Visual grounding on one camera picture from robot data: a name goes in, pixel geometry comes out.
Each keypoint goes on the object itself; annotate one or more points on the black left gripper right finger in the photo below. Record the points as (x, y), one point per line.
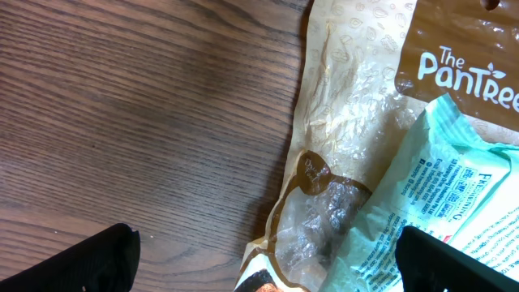
(428, 265)

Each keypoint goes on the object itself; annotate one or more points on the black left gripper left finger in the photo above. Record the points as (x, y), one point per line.
(107, 261)

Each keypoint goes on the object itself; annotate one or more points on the mint green wet wipes pack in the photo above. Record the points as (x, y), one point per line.
(442, 172)

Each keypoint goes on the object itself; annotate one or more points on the brown snack packet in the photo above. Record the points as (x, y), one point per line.
(372, 67)

